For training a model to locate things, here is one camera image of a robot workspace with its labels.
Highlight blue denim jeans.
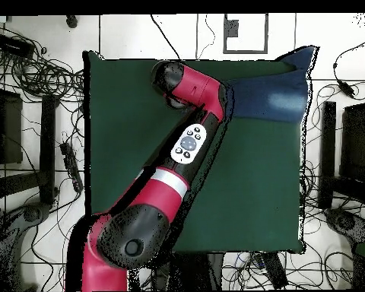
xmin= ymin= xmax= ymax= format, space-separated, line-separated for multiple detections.
xmin=224 ymin=45 xmax=320 ymax=123

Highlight dark green table cloth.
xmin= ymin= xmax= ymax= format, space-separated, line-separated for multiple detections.
xmin=82 ymin=50 xmax=306 ymax=256

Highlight black power strip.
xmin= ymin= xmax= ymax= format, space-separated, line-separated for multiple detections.
xmin=59 ymin=141 xmax=85 ymax=194

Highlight black rectangular box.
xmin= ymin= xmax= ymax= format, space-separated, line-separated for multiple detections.
xmin=259 ymin=251 xmax=290 ymax=290

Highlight small grey square plate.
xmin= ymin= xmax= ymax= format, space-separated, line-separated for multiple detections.
xmin=224 ymin=19 xmax=240 ymax=38

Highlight black electronics box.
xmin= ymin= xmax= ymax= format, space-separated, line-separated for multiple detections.
xmin=0 ymin=33 xmax=37 ymax=59

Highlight long black cable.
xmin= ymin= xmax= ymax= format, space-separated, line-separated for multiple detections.
xmin=150 ymin=14 xmax=183 ymax=61

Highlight grey square floor frame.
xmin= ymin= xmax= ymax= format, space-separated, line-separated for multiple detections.
xmin=222 ymin=13 xmax=269 ymax=55

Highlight black metal frame stand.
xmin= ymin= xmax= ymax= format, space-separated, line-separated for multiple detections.
xmin=0 ymin=68 xmax=58 ymax=208
xmin=318 ymin=77 xmax=365 ymax=214

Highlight black cable tangle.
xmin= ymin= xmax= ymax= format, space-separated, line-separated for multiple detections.
xmin=0 ymin=23 xmax=87 ymax=103

